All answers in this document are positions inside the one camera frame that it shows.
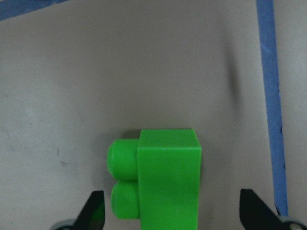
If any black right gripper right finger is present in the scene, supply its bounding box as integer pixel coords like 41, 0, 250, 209
240, 188, 307, 230

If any green toy block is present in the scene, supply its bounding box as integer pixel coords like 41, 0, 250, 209
107, 129, 201, 230

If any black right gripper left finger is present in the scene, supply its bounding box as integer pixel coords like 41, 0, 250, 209
51, 190, 106, 230

